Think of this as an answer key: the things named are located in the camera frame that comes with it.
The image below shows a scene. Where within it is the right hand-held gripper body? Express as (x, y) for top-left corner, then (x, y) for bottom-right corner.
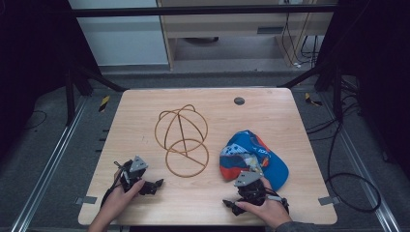
(233, 170), (290, 211)

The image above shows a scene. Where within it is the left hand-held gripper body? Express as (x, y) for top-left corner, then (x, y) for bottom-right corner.
(113, 155), (150, 194)

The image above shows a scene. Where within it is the blue and red baseball cap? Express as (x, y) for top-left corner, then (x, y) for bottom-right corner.
(219, 130), (290, 192)

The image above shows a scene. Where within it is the person's right hand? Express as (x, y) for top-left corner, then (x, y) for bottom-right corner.
(234, 177), (293, 230)

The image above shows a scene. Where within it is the person's left hand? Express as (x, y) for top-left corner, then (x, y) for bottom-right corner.
(96, 178), (146, 224)

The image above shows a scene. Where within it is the yellow and black tape marker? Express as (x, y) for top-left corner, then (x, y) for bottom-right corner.
(304, 92), (323, 107)
(98, 95), (111, 113)

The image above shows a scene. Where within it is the white cabinet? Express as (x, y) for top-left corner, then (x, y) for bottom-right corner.
(67, 0), (170, 68)

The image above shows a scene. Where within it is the black curtain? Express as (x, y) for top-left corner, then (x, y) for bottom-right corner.
(0, 0), (102, 159)
(315, 0), (410, 182)

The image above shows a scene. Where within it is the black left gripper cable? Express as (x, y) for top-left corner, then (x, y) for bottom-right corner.
(100, 159), (128, 209)

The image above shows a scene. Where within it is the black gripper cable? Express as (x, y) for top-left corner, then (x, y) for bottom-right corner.
(100, 159), (128, 209)
(264, 188), (290, 215)

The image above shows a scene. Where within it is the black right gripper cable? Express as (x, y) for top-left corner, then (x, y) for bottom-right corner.
(264, 188), (290, 215)

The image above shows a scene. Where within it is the grey table edge bracket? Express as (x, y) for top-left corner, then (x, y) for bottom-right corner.
(317, 195), (341, 207)
(74, 195), (99, 206)

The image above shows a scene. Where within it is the gold wire hat stand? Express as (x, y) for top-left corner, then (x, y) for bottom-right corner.
(154, 103), (210, 179)

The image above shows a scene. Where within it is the aluminium floor rail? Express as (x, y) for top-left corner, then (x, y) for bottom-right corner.
(9, 96), (89, 232)
(318, 92), (402, 232)

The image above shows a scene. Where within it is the black looped floor cable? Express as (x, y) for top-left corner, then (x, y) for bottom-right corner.
(305, 119), (383, 215)

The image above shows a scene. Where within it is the black metal frame stand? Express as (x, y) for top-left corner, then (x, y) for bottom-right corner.
(63, 62), (130, 128)
(278, 60), (345, 122)

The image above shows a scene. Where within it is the thin black floor cable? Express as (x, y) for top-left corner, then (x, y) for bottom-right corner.
(22, 109), (48, 131)

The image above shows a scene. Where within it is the bundle of hanging desk cables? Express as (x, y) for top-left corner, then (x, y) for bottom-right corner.
(280, 12), (321, 70)

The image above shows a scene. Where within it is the black horizontal frame bar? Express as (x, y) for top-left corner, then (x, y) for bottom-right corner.
(71, 4), (337, 18)

